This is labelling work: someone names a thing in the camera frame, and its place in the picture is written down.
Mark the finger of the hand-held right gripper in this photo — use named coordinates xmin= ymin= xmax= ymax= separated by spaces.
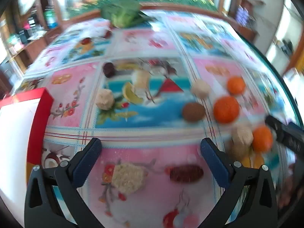
xmin=264 ymin=115 xmax=304 ymax=153

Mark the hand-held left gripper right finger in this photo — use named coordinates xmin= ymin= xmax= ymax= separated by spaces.
xmin=200 ymin=138 xmax=279 ymax=228

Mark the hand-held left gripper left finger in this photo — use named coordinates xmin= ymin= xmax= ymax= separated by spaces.
xmin=24 ymin=138 xmax=102 ymax=228

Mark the orange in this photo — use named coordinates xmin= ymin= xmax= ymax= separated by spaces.
xmin=252 ymin=126 xmax=273 ymax=153
xmin=213 ymin=96 xmax=240 ymax=124
xmin=227 ymin=76 xmax=246 ymax=95

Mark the brown kiwi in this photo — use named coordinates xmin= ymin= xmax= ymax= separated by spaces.
xmin=182 ymin=103 xmax=206 ymax=122

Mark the beige lumpy fruit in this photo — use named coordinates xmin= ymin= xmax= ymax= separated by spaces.
xmin=95 ymin=89 xmax=115 ymax=111
xmin=229 ymin=123 xmax=254 ymax=159
xmin=191 ymin=79 xmax=211 ymax=98

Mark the red box with white inside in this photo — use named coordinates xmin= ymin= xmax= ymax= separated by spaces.
xmin=0 ymin=88 xmax=54 ymax=209

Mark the dark red round fruit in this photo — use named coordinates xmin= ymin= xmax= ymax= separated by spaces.
xmin=103 ymin=62 xmax=116 ymax=78

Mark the printed tablecloth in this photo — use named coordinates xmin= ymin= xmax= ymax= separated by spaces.
xmin=17 ymin=8 xmax=297 ymax=228

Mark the green water bottle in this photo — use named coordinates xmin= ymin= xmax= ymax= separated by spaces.
xmin=44 ymin=9 xmax=57 ymax=28

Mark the green broccoli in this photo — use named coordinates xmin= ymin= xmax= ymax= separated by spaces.
xmin=100 ymin=0 xmax=155 ymax=28

